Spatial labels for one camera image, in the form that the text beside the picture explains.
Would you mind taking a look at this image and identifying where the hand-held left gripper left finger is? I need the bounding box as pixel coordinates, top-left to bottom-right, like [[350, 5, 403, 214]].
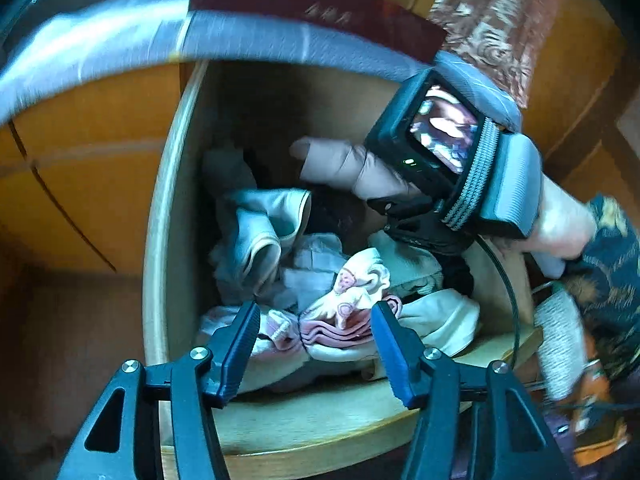
[[50, 301, 262, 480]]

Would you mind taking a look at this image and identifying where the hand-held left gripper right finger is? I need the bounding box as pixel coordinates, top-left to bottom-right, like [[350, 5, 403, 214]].
[[370, 301, 576, 480]]

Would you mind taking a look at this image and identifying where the beige underwear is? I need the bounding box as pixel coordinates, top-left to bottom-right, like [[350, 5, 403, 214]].
[[291, 136, 418, 200]]

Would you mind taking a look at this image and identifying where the pile of mixed underwear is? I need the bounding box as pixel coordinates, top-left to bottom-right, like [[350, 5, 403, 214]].
[[200, 147, 483, 393]]

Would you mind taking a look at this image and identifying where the wooden drawer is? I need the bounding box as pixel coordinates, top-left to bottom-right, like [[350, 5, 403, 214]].
[[142, 57, 546, 471]]

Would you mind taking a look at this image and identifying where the red cardboard box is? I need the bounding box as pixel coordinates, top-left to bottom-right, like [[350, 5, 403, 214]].
[[187, 0, 448, 63]]

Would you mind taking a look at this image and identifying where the person's right forearm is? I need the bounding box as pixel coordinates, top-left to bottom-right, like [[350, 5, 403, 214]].
[[565, 195, 640, 381]]

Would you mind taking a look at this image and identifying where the person's right hand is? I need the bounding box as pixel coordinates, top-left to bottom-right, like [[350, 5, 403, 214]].
[[480, 179, 598, 279]]

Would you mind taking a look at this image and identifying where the brown patterned curtain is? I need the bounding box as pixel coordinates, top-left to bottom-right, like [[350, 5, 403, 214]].
[[427, 0, 558, 108]]

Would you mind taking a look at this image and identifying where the white patterned cloth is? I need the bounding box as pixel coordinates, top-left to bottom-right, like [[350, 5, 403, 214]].
[[532, 290, 588, 401]]

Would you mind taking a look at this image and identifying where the purple quilted jacket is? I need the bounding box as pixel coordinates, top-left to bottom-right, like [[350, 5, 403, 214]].
[[542, 410, 586, 480]]

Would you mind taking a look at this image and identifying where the wooden panelled door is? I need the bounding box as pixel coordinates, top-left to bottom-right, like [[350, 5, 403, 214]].
[[520, 0, 640, 201]]

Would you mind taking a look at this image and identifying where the orange bag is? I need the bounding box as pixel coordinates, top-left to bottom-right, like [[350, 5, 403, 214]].
[[570, 340, 628, 466]]

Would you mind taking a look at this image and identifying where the orange wooden bed base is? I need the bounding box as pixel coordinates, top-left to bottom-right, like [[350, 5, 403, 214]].
[[0, 60, 201, 276]]

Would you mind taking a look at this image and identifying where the blue checked bed sheet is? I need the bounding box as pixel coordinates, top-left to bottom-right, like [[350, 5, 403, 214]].
[[0, 0, 523, 131]]

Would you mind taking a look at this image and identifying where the black cable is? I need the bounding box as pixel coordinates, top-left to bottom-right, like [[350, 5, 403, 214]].
[[474, 235, 519, 363]]

